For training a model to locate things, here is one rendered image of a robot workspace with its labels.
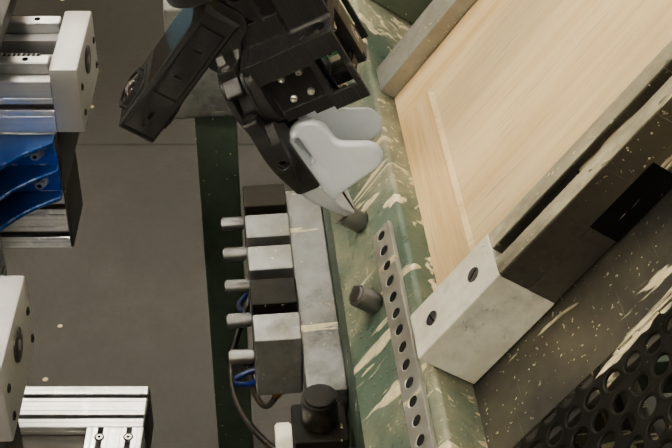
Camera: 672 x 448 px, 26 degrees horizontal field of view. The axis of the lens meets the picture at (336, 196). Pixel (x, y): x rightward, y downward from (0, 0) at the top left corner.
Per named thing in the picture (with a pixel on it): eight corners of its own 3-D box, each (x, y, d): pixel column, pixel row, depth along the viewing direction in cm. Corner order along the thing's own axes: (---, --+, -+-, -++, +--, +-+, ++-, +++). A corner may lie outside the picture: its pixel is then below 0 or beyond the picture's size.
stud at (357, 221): (355, 223, 170) (334, 213, 168) (367, 209, 168) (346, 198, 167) (357, 237, 168) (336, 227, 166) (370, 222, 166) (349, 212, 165)
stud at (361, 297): (368, 304, 159) (346, 294, 157) (382, 289, 157) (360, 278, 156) (371, 320, 157) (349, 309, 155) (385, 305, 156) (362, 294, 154)
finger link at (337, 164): (414, 214, 94) (349, 110, 89) (333, 247, 96) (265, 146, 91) (412, 185, 97) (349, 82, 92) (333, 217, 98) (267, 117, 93)
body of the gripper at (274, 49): (375, 106, 88) (279, -51, 82) (251, 159, 91) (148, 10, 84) (373, 39, 94) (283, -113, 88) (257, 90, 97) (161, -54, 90)
